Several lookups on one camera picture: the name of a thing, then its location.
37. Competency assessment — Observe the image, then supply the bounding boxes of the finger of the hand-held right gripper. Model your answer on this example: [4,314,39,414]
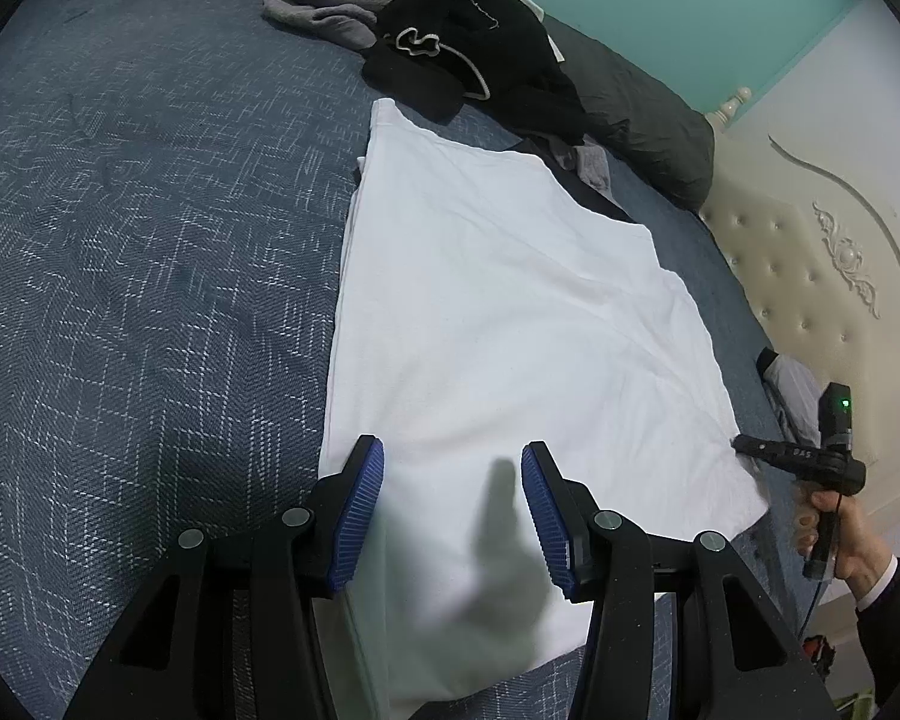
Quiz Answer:
[730,433,797,471]

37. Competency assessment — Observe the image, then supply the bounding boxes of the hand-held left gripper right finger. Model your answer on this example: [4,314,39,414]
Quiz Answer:
[520,441,833,720]

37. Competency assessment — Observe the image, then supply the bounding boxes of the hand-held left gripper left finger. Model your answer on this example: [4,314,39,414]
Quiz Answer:
[64,435,386,720]

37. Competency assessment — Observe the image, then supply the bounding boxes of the white polo shirt black trim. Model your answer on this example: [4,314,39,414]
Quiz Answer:
[318,97,771,720]

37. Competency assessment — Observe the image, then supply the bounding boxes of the folded light grey clothes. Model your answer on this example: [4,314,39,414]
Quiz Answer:
[761,352,827,445]

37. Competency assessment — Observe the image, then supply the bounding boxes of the person's right hand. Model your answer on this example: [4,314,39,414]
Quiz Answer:
[790,486,899,604]

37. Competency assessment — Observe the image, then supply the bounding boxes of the orange and black object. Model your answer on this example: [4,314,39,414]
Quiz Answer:
[801,632,835,685]

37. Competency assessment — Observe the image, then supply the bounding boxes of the cream tufted headboard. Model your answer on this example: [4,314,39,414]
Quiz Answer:
[700,85,900,485]

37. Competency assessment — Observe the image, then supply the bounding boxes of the blue woven bedspread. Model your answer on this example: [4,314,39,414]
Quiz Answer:
[0,0,811,720]

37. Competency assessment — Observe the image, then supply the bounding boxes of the dark grey rolled duvet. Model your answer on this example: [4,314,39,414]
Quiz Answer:
[58,0,717,212]

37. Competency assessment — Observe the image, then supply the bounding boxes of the black garment with white piping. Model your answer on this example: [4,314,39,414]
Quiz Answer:
[377,0,591,149]

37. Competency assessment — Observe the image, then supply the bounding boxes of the white t-shirt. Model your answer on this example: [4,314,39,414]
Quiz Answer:
[493,0,569,66]

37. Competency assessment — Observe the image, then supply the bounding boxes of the black cable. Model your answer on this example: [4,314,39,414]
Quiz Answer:
[797,576,831,640]

